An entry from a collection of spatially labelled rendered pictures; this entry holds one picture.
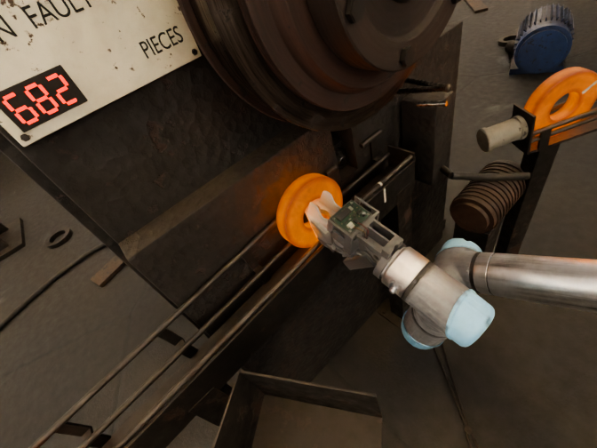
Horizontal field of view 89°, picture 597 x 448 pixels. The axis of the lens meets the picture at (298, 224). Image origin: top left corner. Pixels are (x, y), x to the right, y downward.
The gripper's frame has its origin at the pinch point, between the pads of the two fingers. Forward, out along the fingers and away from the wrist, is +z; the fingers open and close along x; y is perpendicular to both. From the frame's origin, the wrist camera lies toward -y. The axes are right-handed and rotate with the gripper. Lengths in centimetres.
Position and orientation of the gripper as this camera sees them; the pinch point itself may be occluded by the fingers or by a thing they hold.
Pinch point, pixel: (308, 204)
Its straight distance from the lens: 61.0
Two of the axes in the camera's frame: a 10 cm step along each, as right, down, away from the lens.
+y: -1.0, -5.5, -8.3
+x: -7.2, 6.2, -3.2
